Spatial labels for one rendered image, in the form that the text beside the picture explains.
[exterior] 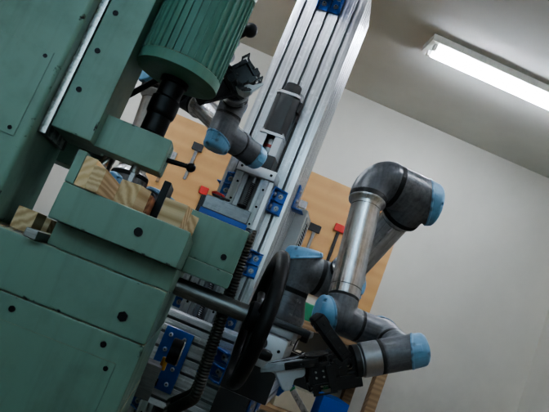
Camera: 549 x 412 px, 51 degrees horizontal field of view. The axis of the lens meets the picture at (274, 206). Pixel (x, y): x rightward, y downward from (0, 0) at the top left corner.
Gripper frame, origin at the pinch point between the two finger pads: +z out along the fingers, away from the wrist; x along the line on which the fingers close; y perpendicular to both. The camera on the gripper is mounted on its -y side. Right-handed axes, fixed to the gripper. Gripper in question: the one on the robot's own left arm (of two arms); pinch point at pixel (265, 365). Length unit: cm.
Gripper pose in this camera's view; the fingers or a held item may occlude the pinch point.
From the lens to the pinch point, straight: 127.1
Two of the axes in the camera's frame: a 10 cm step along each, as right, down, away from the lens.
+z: -9.8, 1.3, -1.4
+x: -1.2, 1.3, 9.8
